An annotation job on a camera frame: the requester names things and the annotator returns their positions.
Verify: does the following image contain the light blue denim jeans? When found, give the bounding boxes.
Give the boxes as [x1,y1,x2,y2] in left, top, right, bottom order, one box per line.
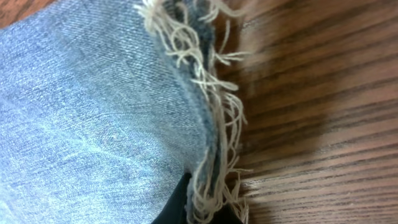
[1,1,249,223]

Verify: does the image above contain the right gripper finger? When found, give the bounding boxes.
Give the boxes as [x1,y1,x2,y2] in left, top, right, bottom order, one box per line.
[152,173,243,224]

